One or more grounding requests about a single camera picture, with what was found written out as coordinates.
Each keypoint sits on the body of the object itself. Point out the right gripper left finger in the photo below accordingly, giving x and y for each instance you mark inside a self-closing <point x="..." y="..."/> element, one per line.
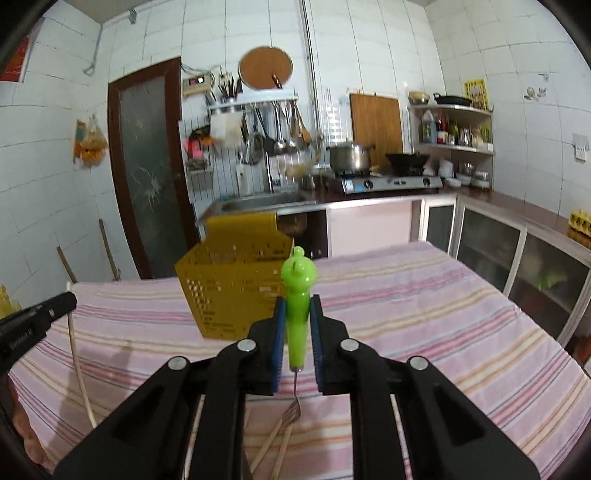
<point x="187" y="417"/>

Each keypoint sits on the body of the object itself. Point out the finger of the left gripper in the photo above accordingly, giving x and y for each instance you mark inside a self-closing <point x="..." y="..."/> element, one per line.
<point x="21" y="331"/>

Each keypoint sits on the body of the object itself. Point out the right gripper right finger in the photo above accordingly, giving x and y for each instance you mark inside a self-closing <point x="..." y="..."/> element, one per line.
<point x="408" y="419"/>

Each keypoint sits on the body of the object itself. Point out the wooden chopstick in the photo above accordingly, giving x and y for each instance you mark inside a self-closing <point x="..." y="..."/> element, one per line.
<point x="78" y="371"/>
<point x="275" y="474"/>
<point x="266" y="446"/>

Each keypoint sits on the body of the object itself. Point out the green handled fork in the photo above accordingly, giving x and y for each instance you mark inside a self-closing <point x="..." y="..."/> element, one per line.
<point x="298" y="274"/>

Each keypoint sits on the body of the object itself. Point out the kitchen counter cabinets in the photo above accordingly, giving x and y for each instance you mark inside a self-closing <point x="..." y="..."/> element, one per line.
<point x="526" y="252"/>

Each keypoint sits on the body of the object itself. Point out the yellow perforated utensil basket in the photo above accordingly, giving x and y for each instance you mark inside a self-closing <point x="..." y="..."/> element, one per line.
<point x="232" y="278"/>

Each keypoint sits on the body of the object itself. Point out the hanging plastic bag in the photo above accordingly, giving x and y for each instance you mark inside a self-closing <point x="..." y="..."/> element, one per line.
<point x="90" y="144"/>

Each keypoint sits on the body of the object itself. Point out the dark wooden glass door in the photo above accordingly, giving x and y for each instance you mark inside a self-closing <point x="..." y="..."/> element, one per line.
<point x="148" y="173"/>

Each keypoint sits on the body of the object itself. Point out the gas stove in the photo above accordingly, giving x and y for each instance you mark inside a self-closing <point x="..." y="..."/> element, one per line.
<point x="384" y="183"/>

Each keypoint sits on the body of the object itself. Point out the steel sink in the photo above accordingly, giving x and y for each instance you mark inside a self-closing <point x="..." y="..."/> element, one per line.
<point x="259" y="202"/>

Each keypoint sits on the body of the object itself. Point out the black wok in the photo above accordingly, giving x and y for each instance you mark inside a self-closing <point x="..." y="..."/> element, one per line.
<point x="403" y="165"/>

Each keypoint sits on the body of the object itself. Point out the corner shelf rack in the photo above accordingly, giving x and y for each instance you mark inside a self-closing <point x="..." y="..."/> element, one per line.
<point x="455" y="135"/>

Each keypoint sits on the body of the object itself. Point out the steel cooking pot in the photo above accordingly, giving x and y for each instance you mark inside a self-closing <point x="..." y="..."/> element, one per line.
<point x="350" y="158"/>

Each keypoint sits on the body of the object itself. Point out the wooden cutting board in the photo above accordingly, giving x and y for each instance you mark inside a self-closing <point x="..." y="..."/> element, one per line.
<point x="377" y="124"/>

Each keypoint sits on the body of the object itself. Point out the round wooden board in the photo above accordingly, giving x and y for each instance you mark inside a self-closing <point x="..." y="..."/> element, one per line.
<point x="265" y="68"/>

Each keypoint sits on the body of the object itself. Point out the wall utensil rack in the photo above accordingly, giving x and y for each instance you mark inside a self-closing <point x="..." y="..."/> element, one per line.
<point x="222" y="143"/>

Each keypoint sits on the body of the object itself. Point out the yellow wall poster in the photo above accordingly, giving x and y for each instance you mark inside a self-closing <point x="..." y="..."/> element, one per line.
<point x="477" y="92"/>

